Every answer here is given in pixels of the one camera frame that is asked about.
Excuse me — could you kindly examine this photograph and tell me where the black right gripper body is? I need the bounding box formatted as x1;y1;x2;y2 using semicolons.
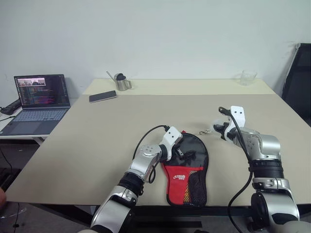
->
219;122;230;141

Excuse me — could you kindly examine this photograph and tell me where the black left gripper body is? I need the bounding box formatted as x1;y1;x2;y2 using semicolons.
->
170;142;185;162

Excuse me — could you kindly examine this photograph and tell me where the white pendant with metal chain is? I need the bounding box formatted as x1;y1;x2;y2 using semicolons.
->
197;118;229;136

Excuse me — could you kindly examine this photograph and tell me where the red black paddle case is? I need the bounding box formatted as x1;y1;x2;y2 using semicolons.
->
162;132;210;208

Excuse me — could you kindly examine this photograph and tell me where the clear glass cup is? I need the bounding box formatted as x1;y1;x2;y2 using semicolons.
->
234;69;258;86

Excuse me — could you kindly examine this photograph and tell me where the stainless steel jug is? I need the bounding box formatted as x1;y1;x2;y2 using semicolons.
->
114;72;134;92

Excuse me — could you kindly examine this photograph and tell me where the black office chair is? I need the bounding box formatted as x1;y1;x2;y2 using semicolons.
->
281;43;311;127

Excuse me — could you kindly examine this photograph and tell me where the grey smartphone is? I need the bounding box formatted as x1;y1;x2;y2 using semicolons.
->
88;90;118;104

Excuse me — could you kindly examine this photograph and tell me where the open grey laptop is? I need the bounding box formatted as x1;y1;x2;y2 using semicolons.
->
0;74;71;136

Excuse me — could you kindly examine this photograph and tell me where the white side table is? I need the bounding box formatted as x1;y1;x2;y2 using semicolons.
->
0;113;51;147

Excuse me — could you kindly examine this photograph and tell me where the black power strip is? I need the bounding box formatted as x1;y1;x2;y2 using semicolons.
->
0;99;22;116

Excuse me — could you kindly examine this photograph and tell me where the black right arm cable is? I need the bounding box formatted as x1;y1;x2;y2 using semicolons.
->
218;105;255;233

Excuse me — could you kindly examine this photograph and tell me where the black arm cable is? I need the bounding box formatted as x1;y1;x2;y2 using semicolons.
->
133;124;171;184
218;105;255;233

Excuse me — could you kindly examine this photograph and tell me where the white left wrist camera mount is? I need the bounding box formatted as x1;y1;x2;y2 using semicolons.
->
161;126;183;161

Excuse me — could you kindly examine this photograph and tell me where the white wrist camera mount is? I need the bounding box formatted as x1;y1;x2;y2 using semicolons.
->
223;105;246;142
161;126;183;161

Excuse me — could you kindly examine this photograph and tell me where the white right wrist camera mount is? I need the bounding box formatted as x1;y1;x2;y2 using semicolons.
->
223;105;246;142

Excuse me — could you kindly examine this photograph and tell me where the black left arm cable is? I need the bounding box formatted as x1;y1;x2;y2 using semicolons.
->
133;124;171;184

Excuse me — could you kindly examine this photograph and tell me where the black table frame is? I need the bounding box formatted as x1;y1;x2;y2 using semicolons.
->
31;203;311;229

